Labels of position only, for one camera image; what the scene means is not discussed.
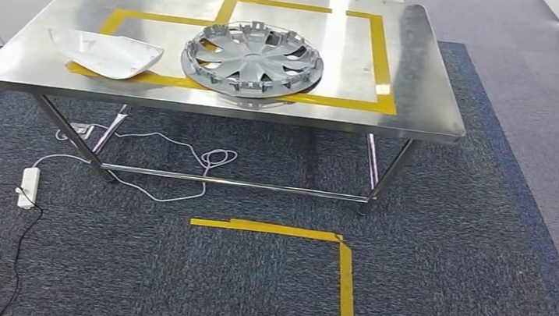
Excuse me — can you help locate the black power cable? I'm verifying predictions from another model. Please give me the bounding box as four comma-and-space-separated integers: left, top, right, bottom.
0, 188, 46, 316

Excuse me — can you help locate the yellow floor tape strip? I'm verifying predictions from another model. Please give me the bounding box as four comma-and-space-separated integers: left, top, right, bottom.
179, 213, 370, 316

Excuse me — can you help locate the grey plastic wheel cover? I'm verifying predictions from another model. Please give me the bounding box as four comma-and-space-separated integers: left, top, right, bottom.
177, 13, 329, 107

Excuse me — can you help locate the white power adapter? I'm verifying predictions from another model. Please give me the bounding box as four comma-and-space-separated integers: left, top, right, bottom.
55, 120, 96, 146

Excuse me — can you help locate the white plastic cover part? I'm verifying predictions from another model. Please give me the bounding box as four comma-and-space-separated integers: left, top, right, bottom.
44, 27, 167, 85

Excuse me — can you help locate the white power strip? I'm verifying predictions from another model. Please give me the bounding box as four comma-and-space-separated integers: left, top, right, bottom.
16, 165, 42, 211

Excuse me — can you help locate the white power cable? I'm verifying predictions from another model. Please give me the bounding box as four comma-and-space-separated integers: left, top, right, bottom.
29, 118, 241, 212

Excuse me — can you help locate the stainless steel workbench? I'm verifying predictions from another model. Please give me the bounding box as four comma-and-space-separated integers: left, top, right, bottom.
0, 0, 480, 227

